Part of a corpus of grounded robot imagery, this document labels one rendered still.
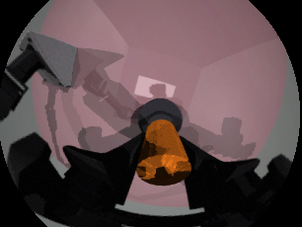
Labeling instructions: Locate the dark round pedestal with short shaft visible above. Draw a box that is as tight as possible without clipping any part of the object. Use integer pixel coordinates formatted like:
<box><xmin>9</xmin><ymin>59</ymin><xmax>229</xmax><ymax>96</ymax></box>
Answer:
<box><xmin>138</xmin><ymin>98</ymin><xmax>183</xmax><ymax>133</ymax></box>

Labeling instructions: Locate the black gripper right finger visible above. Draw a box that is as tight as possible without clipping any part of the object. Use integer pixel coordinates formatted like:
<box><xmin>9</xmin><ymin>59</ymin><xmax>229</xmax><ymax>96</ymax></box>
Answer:
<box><xmin>180</xmin><ymin>134</ymin><xmax>260</xmax><ymax>209</ymax></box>

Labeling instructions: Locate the orange knob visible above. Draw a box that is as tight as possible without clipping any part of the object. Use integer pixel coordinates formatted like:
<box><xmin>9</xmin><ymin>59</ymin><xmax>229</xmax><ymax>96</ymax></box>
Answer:
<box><xmin>136</xmin><ymin>120</ymin><xmax>191</xmax><ymax>186</ymax></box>

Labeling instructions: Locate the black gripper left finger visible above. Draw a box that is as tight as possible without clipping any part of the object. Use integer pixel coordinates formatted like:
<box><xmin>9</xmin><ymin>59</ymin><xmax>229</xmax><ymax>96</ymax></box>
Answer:
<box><xmin>63</xmin><ymin>132</ymin><xmax>146</xmax><ymax>205</ymax></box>

